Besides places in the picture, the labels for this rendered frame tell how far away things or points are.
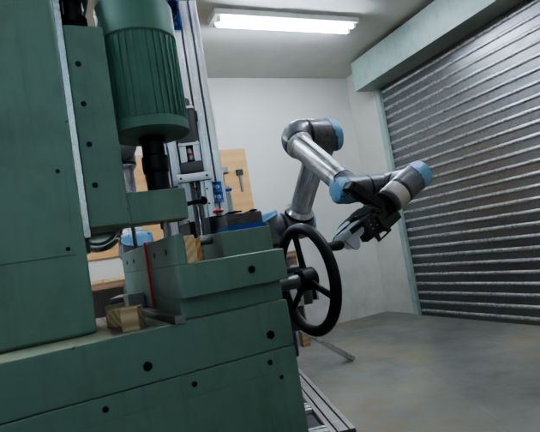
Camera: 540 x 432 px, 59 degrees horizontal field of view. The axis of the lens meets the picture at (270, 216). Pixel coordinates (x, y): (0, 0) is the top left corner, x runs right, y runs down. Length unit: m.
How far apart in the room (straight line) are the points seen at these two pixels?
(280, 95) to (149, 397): 4.60
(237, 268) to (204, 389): 0.22
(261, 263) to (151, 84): 0.46
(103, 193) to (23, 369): 0.36
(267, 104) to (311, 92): 0.58
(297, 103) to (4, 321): 4.64
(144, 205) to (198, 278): 0.26
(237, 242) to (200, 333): 0.32
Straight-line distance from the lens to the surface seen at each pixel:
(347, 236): 1.19
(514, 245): 4.15
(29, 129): 0.99
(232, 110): 4.99
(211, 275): 0.87
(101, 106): 1.06
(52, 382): 0.85
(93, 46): 1.11
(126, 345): 0.85
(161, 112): 1.06
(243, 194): 4.77
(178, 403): 0.89
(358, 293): 5.33
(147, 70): 1.09
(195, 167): 1.95
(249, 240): 1.15
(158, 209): 1.06
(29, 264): 0.95
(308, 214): 1.88
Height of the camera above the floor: 0.90
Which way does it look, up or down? 4 degrees up
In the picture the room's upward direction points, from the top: 9 degrees counter-clockwise
